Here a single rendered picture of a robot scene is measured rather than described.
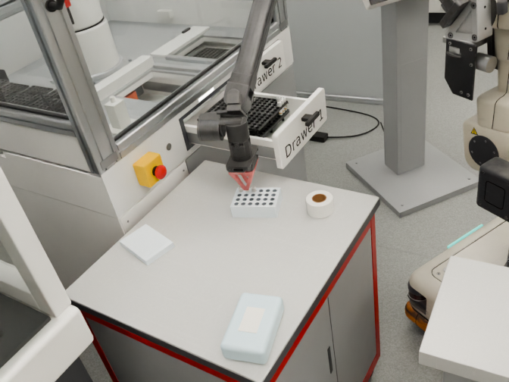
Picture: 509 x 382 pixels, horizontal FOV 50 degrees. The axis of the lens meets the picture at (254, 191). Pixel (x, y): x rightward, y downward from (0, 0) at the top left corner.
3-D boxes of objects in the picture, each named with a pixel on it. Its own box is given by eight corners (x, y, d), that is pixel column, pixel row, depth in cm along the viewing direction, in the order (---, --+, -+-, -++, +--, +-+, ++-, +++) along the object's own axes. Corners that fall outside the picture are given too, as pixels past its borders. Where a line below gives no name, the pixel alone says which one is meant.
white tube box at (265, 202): (282, 198, 150) (280, 187, 148) (277, 217, 144) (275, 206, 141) (238, 198, 153) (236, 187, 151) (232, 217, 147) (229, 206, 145)
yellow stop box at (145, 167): (168, 174, 154) (162, 153, 150) (152, 189, 150) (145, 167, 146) (154, 171, 157) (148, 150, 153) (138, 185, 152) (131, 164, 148)
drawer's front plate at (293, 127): (327, 119, 169) (324, 87, 163) (282, 170, 151) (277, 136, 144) (322, 118, 170) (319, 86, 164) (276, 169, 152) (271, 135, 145)
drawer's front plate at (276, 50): (285, 67, 206) (282, 39, 199) (245, 103, 187) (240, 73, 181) (282, 67, 206) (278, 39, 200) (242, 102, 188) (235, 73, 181)
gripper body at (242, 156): (226, 172, 140) (221, 148, 136) (235, 151, 148) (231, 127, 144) (251, 173, 138) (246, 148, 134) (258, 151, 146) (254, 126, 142)
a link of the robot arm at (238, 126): (244, 122, 133) (248, 111, 137) (217, 123, 134) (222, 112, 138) (248, 146, 137) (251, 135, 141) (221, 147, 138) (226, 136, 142)
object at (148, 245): (174, 246, 141) (173, 242, 140) (148, 265, 137) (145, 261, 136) (147, 228, 149) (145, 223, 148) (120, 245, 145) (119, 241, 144)
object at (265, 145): (319, 117, 168) (317, 98, 165) (279, 161, 152) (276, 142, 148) (215, 101, 188) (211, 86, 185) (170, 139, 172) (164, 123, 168)
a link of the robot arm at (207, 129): (240, 87, 134) (248, 98, 142) (195, 89, 136) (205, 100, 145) (238, 135, 132) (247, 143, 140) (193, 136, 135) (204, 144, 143)
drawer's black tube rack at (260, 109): (290, 119, 170) (288, 100, 166) (261, 148, 158) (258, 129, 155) (232, 110, 181) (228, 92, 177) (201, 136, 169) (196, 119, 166)
